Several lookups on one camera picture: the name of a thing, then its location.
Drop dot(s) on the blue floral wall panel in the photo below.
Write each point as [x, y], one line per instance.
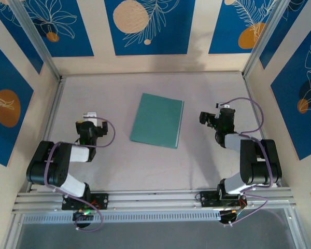
[67, 31]
[2, 140]
[282, 36]
[171, 39]
[287, 116]
[228, 26]
[15, 33]

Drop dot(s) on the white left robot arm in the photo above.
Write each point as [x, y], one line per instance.
[79, 153]

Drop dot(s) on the black base connector box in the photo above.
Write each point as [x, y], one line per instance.
[83, 219]
[228, 217]

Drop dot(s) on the grey acrylic panel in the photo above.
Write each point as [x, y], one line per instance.
[158, 236]

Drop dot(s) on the aluminium corner post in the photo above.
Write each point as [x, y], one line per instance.
[36, 39]
[265, 39]

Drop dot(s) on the green plastic folder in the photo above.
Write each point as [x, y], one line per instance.
[156, 122]

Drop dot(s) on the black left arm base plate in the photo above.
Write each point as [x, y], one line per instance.
[103, 201]

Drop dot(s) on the aluminium table edge rail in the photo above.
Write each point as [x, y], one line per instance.
[251, 90]
[49, 129]

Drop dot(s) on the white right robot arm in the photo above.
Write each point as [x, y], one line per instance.
[233, 141]

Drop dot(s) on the wide aluminium base rail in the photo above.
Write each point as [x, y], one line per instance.
[155, 199]

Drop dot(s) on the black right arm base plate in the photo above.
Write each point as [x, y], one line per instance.
[207, 199]

